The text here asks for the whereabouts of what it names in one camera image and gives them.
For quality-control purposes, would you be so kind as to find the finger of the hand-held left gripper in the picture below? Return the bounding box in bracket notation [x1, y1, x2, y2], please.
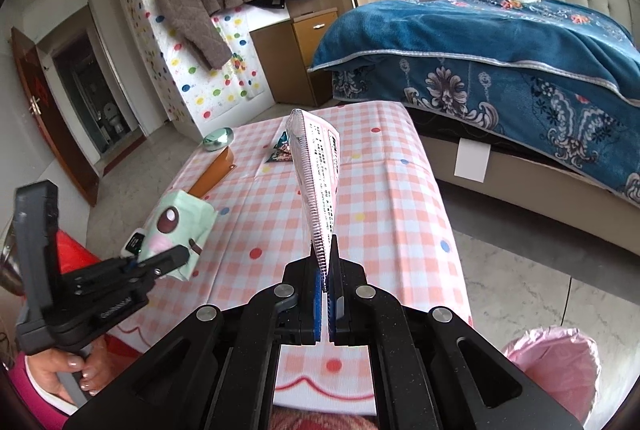
[102, 245, 190, 283]

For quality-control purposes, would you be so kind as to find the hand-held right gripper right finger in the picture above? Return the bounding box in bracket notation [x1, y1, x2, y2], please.
[329, 234, 586, 430]

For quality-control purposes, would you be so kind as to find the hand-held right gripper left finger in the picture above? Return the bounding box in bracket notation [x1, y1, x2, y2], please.
[62, 237, 328, 430]

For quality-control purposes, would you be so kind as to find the cartoon print tissue pack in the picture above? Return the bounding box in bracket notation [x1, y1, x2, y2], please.
[137, 190, 217, 283]

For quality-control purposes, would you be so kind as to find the white snack packet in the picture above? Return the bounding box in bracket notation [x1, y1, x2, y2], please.
[285, 108, 343, 291]

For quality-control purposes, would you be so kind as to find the trash bin with pink bag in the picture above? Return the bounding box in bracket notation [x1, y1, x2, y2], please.
[500, 327, 601, 426]

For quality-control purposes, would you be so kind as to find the person's left hand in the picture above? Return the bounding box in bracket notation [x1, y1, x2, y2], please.
[25, 337, 108, 406]

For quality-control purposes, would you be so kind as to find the red plastic stool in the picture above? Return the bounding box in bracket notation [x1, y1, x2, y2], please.
[52, 230, 108, 281]

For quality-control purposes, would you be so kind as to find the red patterned clothing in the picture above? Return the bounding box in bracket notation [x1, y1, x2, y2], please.
[270, 410, 381, 430]

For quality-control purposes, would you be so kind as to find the pink checkered tablecloth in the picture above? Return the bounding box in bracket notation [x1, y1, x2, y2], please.
[105, 100, 473, 416]

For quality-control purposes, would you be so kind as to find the brown wooden door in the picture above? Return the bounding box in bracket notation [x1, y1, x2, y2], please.
[11, 27, 101, 208]

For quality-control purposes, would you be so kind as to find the white toilet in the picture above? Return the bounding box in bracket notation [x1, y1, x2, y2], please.
[102, 102, 126, 133]

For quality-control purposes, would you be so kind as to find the small triangular printed wrapper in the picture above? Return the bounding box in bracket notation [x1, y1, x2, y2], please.
[264, 130, 296, 164]

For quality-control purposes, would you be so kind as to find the white sheet with coloured dots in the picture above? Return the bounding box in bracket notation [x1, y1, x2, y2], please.
[122, 0, 268, 136]

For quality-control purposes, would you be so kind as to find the white paper sheet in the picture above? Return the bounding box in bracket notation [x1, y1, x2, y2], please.
[454, 141, 491, 183]

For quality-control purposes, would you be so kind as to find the wooden drawer cabinet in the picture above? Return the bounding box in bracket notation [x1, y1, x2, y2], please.
[249, 7, 341, 107]

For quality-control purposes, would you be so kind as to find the blue floral blanket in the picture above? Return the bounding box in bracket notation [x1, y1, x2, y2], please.
[307, 0, 640, 206]

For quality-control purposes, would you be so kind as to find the beige upholstered bed frame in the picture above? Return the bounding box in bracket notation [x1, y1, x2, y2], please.
[417, 0, 640, 256]

